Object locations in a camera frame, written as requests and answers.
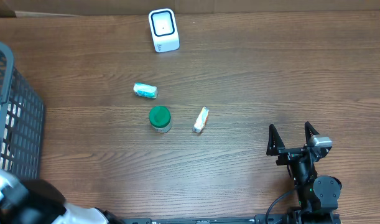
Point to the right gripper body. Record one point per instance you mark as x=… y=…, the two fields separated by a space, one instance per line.
x=293 y=153

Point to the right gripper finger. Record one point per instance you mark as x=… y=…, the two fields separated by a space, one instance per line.
x=311 y=133
x=275 y=144

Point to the orange white small box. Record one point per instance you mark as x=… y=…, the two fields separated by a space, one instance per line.
x=201 y=120

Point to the green lid jar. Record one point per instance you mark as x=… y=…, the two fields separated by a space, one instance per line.
x=160 y=119

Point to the teal white tissue pack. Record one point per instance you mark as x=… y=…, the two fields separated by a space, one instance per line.
x=146 y=91

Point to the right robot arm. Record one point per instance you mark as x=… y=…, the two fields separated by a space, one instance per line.
x=317 y=195

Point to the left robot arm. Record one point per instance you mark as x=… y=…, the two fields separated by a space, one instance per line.
x=37 y=201

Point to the white barcode scanner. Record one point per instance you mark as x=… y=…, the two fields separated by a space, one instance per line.
x=164 y=30

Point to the grey plastic mesh basket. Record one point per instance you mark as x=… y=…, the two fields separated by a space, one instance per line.
x=22 y=119

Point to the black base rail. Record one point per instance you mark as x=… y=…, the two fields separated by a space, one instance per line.
x=258 y=219

